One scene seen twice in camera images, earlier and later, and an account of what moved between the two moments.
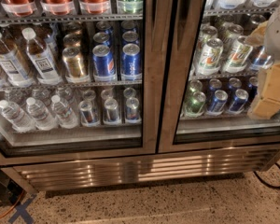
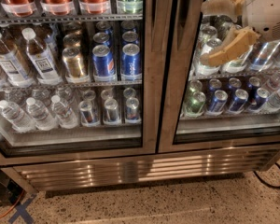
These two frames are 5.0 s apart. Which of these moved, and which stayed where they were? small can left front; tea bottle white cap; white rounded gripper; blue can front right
Moved: white rounded gripper
Stayed: small can left front; tea bottle white cap; blue can front right
